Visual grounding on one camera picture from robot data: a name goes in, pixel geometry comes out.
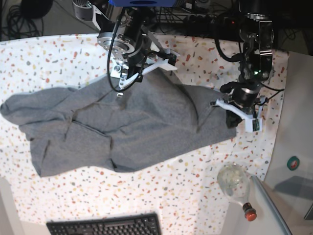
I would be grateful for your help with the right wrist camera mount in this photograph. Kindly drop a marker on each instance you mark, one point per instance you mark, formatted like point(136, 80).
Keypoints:
point(153, 60)

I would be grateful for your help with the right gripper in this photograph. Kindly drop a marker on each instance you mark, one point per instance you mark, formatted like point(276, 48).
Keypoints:
point(122, 74)

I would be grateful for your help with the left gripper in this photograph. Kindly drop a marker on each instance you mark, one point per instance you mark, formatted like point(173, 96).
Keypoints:
point(232, 119)

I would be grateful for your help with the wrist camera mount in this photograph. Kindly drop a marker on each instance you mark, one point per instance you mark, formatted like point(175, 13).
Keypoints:
point(248, 110)
point(153, 60)

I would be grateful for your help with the grey t-shirt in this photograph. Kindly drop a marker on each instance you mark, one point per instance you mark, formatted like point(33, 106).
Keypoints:
point(151, 122)

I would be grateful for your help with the black keyboard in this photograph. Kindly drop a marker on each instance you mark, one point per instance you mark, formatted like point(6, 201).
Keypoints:
point(144, 224)

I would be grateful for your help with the blue box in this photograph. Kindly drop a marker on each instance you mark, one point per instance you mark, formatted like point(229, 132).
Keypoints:
point(146, 3)

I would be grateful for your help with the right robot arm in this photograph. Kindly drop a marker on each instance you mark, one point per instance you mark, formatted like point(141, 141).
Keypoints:
point(122, 35)

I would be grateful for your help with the terrazzo pattern table cloth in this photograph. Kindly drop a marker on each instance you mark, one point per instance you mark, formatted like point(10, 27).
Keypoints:
point(183, 191)

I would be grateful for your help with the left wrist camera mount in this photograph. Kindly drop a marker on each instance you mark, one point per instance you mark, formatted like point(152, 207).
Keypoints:
point(248, 110)

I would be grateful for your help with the green tape roll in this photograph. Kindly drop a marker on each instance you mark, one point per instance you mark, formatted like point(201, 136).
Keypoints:
point(293, 163)

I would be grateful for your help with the clear bottle with red cap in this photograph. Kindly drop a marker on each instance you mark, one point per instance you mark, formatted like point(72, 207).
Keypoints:
point(234, 182)

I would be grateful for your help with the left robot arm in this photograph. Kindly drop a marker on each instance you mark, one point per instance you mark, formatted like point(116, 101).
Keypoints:
point(248, 95)

